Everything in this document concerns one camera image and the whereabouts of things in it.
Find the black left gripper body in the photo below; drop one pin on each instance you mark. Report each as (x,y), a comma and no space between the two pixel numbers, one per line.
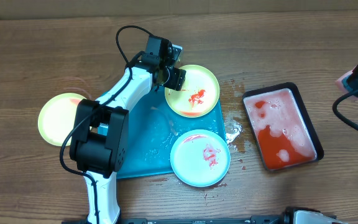
(173,78)

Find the yellow plate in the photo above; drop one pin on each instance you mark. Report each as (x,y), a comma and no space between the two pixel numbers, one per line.
(199,94)
(57,117)

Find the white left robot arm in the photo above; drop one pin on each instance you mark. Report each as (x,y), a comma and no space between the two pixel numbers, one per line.
(100,136)

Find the teal plastic tray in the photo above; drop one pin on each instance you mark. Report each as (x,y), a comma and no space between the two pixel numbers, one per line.
(153,129)

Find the black tray with red water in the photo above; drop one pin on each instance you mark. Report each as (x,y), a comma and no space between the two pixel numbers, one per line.
(281,127)

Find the light blue plate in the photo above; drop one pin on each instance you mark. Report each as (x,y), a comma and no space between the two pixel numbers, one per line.
(200,158)

